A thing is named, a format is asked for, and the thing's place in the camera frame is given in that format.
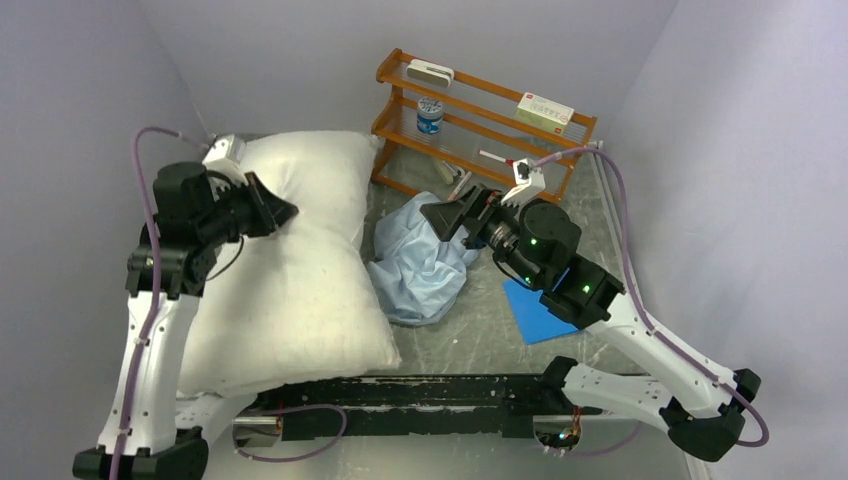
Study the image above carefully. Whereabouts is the beige stapler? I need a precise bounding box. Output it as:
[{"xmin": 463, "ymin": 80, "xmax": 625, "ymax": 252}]
[{"xmin": 431, "ymin": 157, "xmax": 462, "ymax": 185}]

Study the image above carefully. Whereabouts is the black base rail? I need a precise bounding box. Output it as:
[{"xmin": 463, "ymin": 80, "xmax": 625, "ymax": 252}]
[{"xmin": 247, "ymin": 374, "xmax": 574, "ymax": 441}]

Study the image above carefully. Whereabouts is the blue foam pad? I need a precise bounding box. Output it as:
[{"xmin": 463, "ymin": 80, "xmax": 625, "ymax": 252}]
[{"xmin": 503, "ymin": 274, "xmax": 577, "ymax": 345}]

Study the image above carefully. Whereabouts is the red white marker pen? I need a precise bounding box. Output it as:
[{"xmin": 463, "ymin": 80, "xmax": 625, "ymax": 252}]
[{"xmin": 478, "ymin": 149, "xmax": 514, "ymax": 166}]

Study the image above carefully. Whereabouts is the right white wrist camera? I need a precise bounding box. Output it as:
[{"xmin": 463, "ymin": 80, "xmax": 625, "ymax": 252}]
[{"xmin": 500, "ymin": 158, "xmax": 546, "ymax": 208}]

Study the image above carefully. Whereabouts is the blue white round jar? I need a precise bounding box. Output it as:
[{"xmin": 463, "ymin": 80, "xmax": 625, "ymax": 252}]
[{"xmin": 416, "ymin": 97, "xmax": 444, "ymax": 135}]

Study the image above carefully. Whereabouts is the light blue pillowcase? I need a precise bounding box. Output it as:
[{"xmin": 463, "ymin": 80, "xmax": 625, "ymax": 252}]
[{"xmin": 366, "ymin": 192, "xmax": 480, "ymax": 327}]

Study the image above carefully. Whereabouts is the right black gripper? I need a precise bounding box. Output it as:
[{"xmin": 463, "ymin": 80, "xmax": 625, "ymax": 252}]
[{"xmin": 419, "ymin": 182, "xmax": 544, "ymax": 288}]

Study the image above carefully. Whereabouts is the pink white marker pen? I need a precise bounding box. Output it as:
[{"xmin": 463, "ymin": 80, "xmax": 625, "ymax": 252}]
[{"xmin": 447, "ymin": 172, "xmax": 473, "ymax": 201}]

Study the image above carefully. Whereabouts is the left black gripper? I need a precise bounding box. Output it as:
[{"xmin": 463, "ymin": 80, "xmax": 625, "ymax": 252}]
[{"xmin": 197, "ymin": 170, "xmax": 299, "ymax": 248}]

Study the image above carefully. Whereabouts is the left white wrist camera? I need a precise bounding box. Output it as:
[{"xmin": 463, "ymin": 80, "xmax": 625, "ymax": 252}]
[{"xmin": 202, "ymin": 134, "xmax": 247, "ymax": 186}]

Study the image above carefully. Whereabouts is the white pillow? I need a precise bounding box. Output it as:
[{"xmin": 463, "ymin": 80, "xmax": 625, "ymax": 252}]
[{"xmin": 178, "ymin": 131, "xmax": 401, "ymax": 397}]

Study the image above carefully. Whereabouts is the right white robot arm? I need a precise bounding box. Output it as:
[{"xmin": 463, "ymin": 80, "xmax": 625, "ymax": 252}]
[{"xmin": 421, "ymin": 186, "xmax": 761, "ymax": 462}]

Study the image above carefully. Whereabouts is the white red carton box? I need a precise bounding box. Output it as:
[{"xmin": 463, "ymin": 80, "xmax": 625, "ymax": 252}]
[{"xmin": 513, "ymin": 92, "xmax": 575, "ymax": 136}]

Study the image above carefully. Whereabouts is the white eraser box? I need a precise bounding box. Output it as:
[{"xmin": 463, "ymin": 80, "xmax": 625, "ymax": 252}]
[{"xmin": 406, "ymin": 58, "xmax": 455, "ymax": 88}]

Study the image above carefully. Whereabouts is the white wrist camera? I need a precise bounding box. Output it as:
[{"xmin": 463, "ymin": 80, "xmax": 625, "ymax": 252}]
[
  {"xmin": 500, "ymin": 158, "xmax": 546, "ymax": 208},
  {"xmin": 202, "ymin": 134, "xmax": 247, "ymax": 186}
]

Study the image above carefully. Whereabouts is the orange wooden shelf rack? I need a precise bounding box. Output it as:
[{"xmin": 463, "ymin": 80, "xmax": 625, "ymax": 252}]
[{"xmin": 371, "ymin": 48, "xmax": 598, "ymax": 195}]

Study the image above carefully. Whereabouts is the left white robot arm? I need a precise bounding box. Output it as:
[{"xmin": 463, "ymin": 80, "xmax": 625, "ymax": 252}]
[{"xmin": 72, "ymin": 161, "xmax": 298, "ymax": 479}]

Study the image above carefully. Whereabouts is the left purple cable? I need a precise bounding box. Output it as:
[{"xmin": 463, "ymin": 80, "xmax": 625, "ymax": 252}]
[{"xmin": 105, "ymin": 127, "xmax": 212, "ymax": 480}]

